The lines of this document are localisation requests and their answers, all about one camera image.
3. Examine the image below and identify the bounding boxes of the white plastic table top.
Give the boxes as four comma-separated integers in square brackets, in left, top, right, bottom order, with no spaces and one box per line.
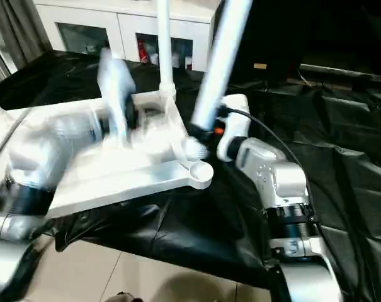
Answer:
[0,91,215,218]

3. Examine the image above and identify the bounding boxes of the red bottle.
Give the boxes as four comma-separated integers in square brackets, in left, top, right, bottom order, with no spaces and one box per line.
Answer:
[138,40,149,62]

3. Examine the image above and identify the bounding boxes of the black cabinet with gold label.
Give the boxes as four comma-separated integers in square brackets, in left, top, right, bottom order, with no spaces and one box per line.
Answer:
[208,0,302,89]

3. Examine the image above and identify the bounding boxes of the white sideboard cabinet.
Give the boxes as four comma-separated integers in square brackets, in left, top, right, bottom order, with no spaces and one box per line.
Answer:
[35,0,222,72]

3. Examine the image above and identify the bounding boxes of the black mat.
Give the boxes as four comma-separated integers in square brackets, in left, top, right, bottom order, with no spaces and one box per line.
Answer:
[0,50,381,302]

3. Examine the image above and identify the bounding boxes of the grey brown curtain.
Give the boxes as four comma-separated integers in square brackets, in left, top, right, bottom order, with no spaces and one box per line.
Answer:
[0,0,52,83]

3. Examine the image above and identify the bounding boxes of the dark metal bar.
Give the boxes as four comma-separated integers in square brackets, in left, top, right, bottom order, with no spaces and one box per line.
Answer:
[299,64,381,83]

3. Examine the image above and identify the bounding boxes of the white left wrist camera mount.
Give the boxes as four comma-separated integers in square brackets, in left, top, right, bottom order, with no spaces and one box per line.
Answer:
[97,47,137,146]

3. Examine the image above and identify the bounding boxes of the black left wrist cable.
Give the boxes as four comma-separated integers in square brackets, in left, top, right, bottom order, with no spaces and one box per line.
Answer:
[0,116,27,171]

